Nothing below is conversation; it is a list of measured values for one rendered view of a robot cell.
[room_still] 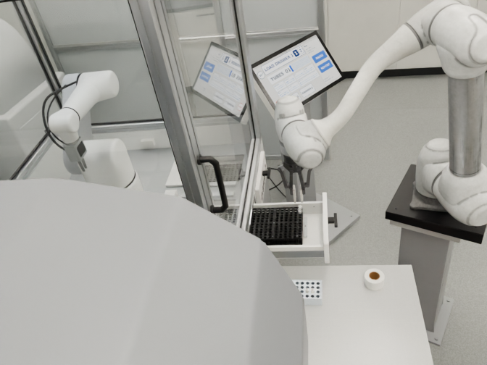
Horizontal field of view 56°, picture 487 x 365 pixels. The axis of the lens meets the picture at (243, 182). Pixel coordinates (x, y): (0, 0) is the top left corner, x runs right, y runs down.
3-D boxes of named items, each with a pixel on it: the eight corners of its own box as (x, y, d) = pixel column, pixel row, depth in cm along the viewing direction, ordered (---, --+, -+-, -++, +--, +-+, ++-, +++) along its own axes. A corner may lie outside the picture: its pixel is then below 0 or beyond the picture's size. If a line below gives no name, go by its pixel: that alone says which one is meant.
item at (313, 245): (322, 211, 190) (322, 200, 186) (324, 258, 170) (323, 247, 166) (229, 214, 197) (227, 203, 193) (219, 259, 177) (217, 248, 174)
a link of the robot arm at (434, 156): (443, 172, 195) (449, 127, 182) (467, 197, 180) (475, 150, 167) (407, 180, 194) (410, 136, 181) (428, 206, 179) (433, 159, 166)
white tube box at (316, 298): (322, 286, 169) (322, 279, 167) (322, 305, 163) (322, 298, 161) (288, 285, 172) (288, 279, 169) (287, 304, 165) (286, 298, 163)
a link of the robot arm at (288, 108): (273, 133, 163) (282, 153, 153) (268, 94, 154) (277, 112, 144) (302, 126, 164) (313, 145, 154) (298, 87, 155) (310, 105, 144)
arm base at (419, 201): (458, 181, 197) (459, 171, 194) (457, 214, 181) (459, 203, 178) (413, 177, 204) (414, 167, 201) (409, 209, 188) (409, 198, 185)
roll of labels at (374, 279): (378, 273, 170) (379, 266, 168) (387, 287, 165) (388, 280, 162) (361, 278, 170) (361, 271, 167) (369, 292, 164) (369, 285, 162)
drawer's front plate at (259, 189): (267, 169, 221) (264, 150, 214) (261, 209, 199) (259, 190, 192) (263, 169, 221) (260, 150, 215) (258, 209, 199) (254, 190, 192)
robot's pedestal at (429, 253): (454, 300, 242) (478, 192, 196) (440, 346, 224) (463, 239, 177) (397, 282, 257) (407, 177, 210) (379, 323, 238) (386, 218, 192)
